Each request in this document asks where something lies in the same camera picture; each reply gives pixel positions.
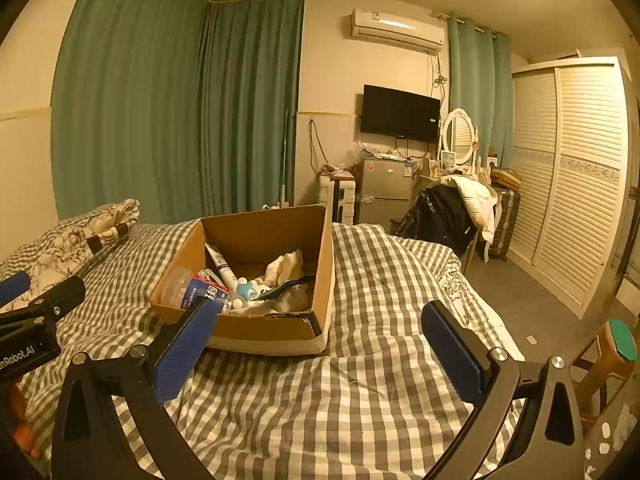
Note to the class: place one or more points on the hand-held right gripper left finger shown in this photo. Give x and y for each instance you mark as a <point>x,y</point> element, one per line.
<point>185,350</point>

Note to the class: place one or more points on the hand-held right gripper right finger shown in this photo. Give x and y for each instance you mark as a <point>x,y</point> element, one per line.
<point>455,355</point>

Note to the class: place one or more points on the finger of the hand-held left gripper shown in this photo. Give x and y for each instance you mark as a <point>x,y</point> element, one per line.
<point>55,300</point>
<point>12,287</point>

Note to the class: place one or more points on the clear bottle with blue label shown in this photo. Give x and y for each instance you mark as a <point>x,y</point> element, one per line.
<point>192,292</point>

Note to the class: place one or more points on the light blue folding hanger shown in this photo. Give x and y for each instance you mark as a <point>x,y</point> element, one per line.
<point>210,277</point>

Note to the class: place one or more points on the blue star-shaped object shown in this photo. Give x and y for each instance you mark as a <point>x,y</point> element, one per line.
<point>246,290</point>

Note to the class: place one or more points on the white toothpaste tube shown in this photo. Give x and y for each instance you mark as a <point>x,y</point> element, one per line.
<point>221,262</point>

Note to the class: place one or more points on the grey sock with dark cuff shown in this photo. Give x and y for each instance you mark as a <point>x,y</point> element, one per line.
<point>290,296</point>

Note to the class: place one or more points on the white cloth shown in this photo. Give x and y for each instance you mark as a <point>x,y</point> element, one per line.
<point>282,267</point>

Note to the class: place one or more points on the brown cardboard box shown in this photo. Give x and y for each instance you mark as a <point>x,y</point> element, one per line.
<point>270,230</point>

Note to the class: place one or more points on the person's left hand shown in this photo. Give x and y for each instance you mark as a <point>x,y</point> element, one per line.
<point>22,420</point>

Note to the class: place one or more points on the floral pillow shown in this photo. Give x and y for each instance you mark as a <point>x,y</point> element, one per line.
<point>75,245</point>

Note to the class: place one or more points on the black jacket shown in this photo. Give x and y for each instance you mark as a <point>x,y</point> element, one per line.
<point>440,220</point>

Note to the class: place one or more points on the dark suitcase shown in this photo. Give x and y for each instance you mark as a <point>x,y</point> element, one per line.
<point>506,225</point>

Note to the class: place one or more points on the white puffer jacket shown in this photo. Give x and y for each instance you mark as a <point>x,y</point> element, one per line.
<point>480,200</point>

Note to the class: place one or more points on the wooden stool with green seat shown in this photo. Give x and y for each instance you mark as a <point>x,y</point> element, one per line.
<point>622,342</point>

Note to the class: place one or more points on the white dressing table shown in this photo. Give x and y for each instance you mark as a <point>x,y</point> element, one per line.
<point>422,180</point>

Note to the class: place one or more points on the small silver fridge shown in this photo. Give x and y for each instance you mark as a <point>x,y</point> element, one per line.
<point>385,185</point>

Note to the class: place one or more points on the white suitcase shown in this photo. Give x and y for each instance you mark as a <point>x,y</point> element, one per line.
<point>337,200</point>

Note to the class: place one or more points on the white louvred wardrobe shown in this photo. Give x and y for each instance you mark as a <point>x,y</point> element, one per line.
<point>575,175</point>

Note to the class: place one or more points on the oval white vanity mirror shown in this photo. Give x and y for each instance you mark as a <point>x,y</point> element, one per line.
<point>459,135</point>

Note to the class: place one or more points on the clear plastic bag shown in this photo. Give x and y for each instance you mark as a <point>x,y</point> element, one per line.
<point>375,150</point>

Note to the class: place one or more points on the wide green curtain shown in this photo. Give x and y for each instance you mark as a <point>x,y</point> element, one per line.
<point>165,100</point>

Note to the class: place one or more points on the narrow green curtain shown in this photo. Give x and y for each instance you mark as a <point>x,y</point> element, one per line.
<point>475,90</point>

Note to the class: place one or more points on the white air conditioner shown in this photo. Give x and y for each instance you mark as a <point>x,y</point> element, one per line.
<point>397,27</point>

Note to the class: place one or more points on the black wall television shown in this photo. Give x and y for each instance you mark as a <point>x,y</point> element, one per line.
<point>400,112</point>

